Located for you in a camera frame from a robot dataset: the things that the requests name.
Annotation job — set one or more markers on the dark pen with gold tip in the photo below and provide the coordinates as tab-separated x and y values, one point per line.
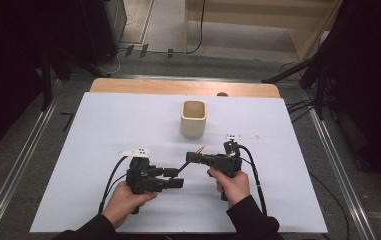
200	150

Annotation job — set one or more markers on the light wooden cabinet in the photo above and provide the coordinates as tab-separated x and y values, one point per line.
261	23

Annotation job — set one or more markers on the black curtain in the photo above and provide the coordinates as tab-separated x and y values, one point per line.
371	83
4	66

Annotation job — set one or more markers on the person's right hand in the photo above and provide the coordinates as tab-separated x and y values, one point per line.
234	188

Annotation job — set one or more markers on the person's left hand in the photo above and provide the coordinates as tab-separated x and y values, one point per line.
124	203

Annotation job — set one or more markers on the white table cover sheet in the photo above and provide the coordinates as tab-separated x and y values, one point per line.
111	126

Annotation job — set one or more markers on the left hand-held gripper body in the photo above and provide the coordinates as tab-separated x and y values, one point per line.
143	180

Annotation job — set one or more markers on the black metal stand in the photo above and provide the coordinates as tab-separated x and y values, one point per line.
319	86
47	83

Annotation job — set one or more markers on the metal floor rail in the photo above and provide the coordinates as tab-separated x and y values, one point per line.
14	173
341	173

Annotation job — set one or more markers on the cream square pen holder cup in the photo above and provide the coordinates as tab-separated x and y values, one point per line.
193	125

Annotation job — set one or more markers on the black equipment case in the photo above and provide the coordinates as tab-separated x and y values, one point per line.
104	30

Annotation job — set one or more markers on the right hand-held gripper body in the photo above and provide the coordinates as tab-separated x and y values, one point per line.
223	161

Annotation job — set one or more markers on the wooden table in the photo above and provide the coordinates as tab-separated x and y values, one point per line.
164	86

